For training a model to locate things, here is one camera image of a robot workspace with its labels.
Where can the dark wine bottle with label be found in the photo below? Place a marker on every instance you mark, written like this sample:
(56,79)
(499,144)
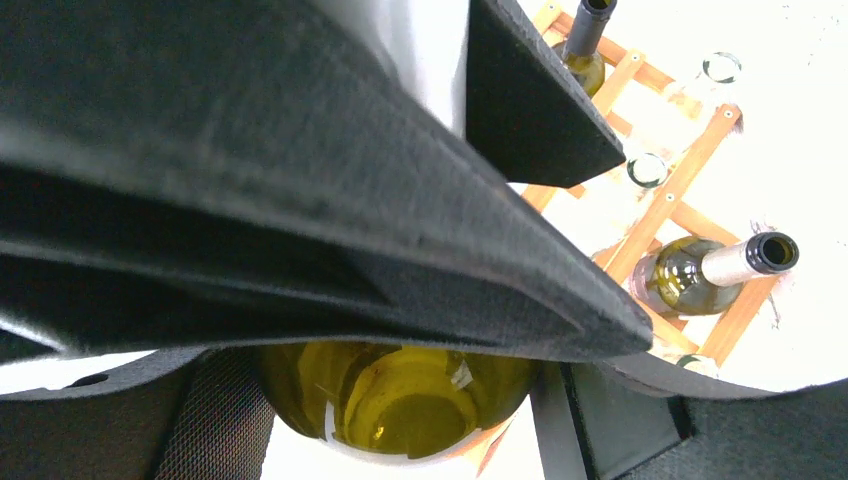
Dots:
(578,52)

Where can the wooden wine rack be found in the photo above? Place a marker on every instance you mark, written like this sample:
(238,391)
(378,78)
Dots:
(626,220)

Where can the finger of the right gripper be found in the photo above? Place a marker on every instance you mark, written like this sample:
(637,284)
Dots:
(525,113)
(222,173)

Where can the slim clear glass bottle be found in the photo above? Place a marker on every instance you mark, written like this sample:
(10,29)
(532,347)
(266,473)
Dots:
(712,86)

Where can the tall clear glass bottle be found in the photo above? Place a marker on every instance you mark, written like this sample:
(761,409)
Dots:
(647,163)

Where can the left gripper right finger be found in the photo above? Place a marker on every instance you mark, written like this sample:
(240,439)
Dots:
(641,418)

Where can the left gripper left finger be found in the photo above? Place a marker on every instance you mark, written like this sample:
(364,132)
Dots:
(173,414)

